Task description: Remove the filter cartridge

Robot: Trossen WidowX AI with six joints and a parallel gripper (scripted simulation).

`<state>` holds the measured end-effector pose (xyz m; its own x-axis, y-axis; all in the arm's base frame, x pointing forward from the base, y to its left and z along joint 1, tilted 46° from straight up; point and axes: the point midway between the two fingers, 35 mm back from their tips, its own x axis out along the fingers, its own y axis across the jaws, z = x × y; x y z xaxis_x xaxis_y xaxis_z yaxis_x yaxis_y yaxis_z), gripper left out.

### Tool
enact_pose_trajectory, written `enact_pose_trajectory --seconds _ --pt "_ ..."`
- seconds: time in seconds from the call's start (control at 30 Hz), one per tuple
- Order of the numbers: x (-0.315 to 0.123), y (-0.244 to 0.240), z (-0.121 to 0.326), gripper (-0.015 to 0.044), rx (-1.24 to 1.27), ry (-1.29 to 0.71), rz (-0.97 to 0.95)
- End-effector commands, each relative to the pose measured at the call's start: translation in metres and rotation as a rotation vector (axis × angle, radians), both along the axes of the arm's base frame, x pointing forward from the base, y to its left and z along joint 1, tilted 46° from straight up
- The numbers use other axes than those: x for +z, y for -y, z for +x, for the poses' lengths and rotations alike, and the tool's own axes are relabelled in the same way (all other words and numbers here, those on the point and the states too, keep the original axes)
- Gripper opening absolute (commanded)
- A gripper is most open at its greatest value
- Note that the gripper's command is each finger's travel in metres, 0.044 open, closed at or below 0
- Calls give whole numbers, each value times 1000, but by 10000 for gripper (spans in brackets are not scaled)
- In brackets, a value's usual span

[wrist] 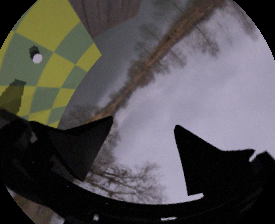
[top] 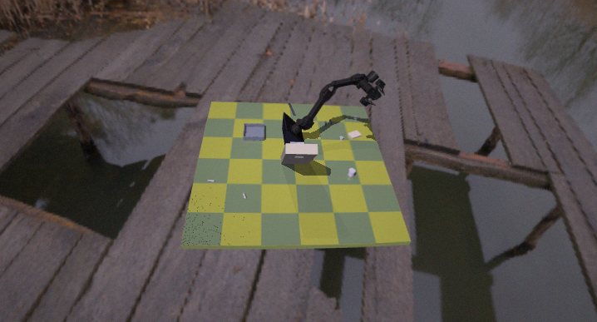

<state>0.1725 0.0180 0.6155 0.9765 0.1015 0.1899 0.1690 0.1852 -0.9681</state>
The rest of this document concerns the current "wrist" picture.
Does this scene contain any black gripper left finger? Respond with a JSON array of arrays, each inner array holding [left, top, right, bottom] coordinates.
[[31, 116, 113, 183]]

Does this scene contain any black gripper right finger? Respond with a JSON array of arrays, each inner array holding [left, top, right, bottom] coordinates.
[[174, 125, 255, 196]]

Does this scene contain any grey cylinder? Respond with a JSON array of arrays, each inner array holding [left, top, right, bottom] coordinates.
[[29, 49, 43, 64]]

